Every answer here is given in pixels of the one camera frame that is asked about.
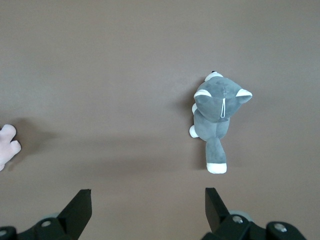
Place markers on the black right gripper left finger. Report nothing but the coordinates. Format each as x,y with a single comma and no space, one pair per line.
72,220

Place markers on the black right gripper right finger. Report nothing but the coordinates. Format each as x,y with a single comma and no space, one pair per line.
220,222

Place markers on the pale pink white plush dog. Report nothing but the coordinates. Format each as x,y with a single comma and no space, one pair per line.
6,147

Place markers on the grey white husky plush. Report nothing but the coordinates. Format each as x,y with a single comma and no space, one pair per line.
212,112

